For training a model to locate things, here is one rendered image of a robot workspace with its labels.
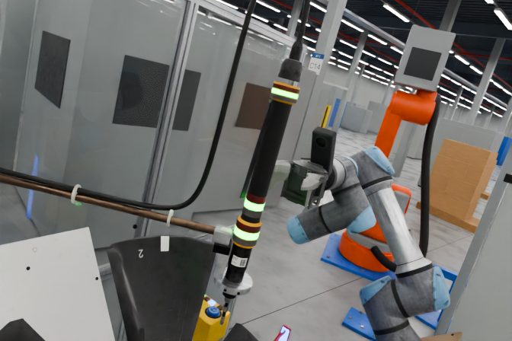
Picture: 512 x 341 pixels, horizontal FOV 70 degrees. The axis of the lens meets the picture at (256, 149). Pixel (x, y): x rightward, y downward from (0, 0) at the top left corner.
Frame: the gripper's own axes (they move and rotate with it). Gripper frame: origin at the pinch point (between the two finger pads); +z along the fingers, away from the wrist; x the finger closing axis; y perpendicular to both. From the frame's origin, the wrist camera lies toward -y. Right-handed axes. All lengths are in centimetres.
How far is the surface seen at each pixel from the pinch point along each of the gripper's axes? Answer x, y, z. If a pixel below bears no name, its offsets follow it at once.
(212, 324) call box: 22, 59, -24
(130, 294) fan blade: 18.6, 30.4, 13.7
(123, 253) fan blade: 23.9, 24.4, 12.6
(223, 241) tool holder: 2.4, 12.0, 10.3
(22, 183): 32.1, 10.1, 29.4
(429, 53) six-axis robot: 54, -79, -369
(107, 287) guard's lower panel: 71, 74, -23
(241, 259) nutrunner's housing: -0.9, 14.5, 8.4
